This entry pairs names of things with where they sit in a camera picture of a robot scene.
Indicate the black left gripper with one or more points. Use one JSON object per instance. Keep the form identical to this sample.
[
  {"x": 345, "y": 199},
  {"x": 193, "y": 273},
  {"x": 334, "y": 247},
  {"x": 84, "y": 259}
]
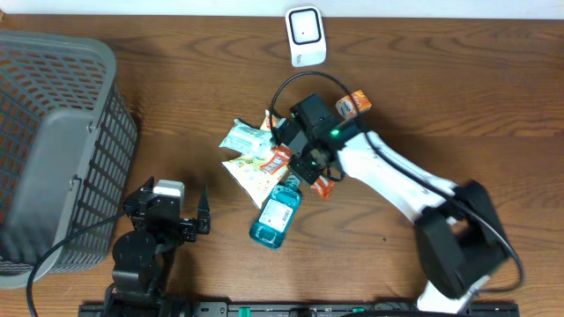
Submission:
[{"x": 131, "y": 203}]

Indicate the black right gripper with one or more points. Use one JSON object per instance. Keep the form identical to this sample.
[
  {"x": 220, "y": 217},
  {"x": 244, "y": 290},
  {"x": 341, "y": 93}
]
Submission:
[{"x": 307, "y": 174}]

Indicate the orange snack bar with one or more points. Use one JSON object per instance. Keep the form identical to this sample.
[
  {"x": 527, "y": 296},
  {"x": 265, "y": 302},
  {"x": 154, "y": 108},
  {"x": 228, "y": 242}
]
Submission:
[{"x": 323, "y": 187}]

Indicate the blue mouthwash bottle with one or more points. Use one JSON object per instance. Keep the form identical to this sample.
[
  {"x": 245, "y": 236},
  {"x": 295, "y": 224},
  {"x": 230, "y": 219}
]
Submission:
[{"x": 277, "y": 213}]

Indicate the yellow snack bag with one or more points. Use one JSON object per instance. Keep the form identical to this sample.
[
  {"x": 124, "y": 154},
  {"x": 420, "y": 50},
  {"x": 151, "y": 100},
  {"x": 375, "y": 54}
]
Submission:
[{"x": 258, "y": 176}]

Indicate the small orange carton box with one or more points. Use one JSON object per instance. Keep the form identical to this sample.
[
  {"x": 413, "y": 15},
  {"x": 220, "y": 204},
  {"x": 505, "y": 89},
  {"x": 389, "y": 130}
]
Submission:
[{"x": 350, "y": 105}]

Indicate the green wet wipes pack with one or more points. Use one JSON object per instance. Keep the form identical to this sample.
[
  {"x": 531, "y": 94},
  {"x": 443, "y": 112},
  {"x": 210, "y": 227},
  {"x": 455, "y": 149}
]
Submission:
[{"x": 248, "y": 140}]

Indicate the grey plastic shopping basket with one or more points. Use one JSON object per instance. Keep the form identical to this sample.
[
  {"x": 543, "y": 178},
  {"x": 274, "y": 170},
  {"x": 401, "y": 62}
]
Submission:
[{"x": 67, "y": 144}]

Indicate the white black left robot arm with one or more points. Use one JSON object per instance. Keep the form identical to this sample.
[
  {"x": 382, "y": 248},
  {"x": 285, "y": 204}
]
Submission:
[{"x": 145, "y": 256}]

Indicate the white barcode scanner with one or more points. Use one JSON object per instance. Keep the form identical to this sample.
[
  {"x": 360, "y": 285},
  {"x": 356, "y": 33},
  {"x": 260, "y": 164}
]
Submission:
[{"x": 306, "y": 38}]

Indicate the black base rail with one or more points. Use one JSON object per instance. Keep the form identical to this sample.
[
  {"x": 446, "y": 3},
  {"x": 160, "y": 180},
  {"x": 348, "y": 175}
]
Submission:
[{"x": 222, "y": 309}]

